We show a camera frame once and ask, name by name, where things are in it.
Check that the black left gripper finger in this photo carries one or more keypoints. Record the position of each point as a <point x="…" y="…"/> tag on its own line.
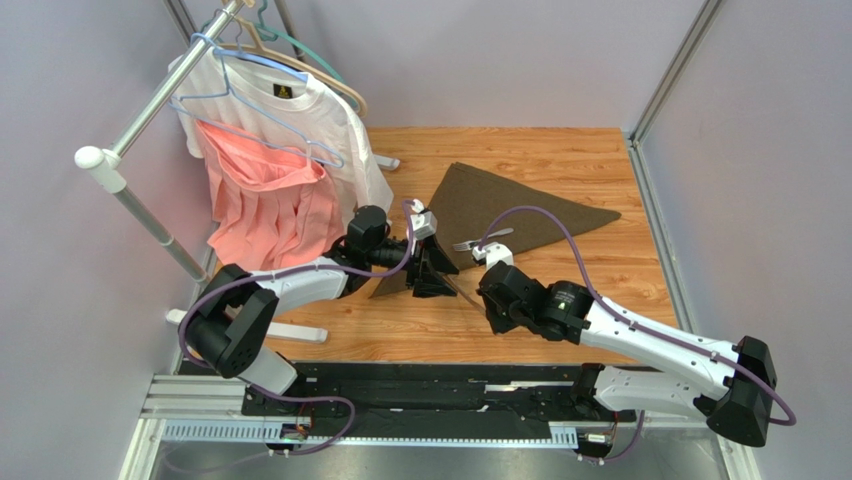
<point x="435" y="259"/>
<point x="433" y="287"/>

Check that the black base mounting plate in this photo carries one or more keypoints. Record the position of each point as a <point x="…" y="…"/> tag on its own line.
<point x="438" y="400"/>

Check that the teal clothes hanger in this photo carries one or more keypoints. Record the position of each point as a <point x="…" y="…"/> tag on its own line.
<point x="283" y="88"/>

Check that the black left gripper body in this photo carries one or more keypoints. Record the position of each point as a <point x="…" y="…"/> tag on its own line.
<point x="386" y="254"/>

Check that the olive brown cloth napkin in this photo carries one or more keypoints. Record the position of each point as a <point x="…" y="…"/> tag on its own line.
<point x="469" y="199"/>

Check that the white t-shirt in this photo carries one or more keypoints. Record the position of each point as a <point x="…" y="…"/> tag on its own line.
<point x="359" y="183"/>

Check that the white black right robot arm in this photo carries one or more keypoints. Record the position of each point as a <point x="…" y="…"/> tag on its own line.
<point x="728" y="385"/>

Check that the aluminium frame rail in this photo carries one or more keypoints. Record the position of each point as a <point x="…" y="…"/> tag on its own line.
<point x="206" y="404"/>

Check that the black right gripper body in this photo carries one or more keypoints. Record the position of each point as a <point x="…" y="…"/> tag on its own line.
<point x="492" y="292"/>

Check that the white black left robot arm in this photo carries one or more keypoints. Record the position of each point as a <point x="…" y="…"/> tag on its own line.
<point x="225" y="329"/>

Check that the white clothes rack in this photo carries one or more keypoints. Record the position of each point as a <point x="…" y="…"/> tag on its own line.
<point x="103" y="163"/>

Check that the wooden clothes hanger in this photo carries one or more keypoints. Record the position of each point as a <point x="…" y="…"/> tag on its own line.
<point x="250" y="47"/>

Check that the pink pleated skirt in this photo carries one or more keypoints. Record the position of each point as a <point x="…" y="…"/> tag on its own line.
<point x="274" y="209"/>

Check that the silver table knife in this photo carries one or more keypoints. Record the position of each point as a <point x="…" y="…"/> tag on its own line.
<point x="466" y="296"/>

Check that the blue wire hanger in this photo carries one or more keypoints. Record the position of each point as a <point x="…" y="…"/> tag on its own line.
<point x="315" y="151"/>

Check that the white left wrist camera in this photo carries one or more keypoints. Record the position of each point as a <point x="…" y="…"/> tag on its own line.
<point x="422" y="222"/>

